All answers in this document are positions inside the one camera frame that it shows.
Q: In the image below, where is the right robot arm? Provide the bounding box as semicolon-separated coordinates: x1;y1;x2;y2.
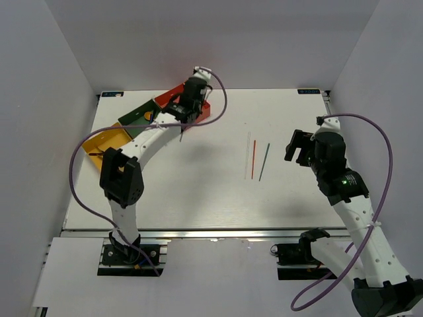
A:
284;129;422;316

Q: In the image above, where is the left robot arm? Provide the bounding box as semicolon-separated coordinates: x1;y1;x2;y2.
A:
100;75;210;264

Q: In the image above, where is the red square container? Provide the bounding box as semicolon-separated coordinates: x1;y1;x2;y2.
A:
153;83;213;132

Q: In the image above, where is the green chopstick upright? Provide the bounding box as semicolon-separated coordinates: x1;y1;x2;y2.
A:
258;143;270;182

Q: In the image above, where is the orange chopstick upright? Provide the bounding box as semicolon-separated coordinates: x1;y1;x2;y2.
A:
250;139;256;180

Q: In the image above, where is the right blue table label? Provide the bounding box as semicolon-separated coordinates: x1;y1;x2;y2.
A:
297;88;321;94

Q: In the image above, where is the blue table label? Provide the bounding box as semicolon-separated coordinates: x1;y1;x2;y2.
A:
297;88;321;94
101;91;124;98

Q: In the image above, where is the green square container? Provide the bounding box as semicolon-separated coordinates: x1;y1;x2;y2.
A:
118;99;161;126

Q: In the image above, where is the clear white chopstick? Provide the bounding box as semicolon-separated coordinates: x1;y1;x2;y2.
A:
244;131;251;180

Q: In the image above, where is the left blue table label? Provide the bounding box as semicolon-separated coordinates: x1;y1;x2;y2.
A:
101;91;124;98

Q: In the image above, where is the yellow square container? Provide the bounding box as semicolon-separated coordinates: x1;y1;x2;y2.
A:
82;122;132;171

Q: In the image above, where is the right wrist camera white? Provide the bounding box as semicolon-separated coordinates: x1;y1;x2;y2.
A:
315;116;341;134

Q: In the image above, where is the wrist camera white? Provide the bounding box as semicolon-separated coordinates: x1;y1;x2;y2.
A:
192;66;212;85
315;116;341;134

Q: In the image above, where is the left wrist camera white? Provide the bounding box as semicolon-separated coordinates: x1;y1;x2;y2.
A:
192;66;212;85

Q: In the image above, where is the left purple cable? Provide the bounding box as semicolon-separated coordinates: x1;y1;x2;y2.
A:
68;67;228;277

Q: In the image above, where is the purple cable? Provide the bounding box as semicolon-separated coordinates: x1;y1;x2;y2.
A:
290;114;395;312
68;67;228;277

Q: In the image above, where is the aluminium table frame rail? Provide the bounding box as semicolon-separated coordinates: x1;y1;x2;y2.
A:
320;89;360;199

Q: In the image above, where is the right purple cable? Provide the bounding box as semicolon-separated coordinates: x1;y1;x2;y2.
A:
290;114;395;312

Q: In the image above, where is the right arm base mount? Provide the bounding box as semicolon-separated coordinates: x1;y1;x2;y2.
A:
270;228;336;281

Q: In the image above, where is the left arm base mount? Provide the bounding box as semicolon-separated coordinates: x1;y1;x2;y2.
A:
97;241;167;277

